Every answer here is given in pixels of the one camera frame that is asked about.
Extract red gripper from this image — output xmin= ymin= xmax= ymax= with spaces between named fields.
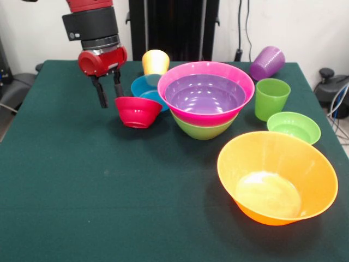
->
xmin=77 ymin=45 xmax=128 ymax=109

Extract small blue bowl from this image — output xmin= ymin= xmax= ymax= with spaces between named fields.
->
xmin=130 ymin=74 xmax=170 ymax=113

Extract small red bowl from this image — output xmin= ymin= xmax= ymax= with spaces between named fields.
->
xmin=114 ymin=96 xmax=164 ymax=129

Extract yellow cup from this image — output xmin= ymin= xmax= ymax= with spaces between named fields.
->
xmin=141 ymin=49 xmax=171 ymax=76

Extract large pink bowl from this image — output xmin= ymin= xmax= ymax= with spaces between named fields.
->
xmin=157 ymin=61 xmax=256 ymax=128

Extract purple bowl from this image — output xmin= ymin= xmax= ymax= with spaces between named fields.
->
xmin=164 ymin=74 xmax=247 ymax=115

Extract medium green bowl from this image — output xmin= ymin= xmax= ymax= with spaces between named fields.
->
xmin=170 ymin=111 xmax=238 ymax=141

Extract black robot column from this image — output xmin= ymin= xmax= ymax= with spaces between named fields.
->
xmin=125 ymin=0 xmax=221 ymax=62

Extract dark green tablecloth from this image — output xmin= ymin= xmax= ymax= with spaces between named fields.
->
xmin=0 ymin=59 xmax=349 ymax=262

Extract purple cup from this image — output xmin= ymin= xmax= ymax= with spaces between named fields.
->
xmin=249 ymin=45 xmax=286 ymax=82

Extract green cup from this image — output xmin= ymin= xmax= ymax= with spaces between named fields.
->
xmin=254 ymin=78 xmax=291 ymax=123

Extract small green bowl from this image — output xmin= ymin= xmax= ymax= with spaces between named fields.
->
xmin=267 ymin=111 xmax=322 ymax=145

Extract large orange bowl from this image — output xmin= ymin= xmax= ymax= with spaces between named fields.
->
xmin=216 ymin=130 xmax=339 ymax=227

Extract black wall cable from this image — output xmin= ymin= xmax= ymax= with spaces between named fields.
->
xmin=245 ymin=0 xmax=253 ymax=62
xmin=237 ymin=0 xmax=243 ymax=51

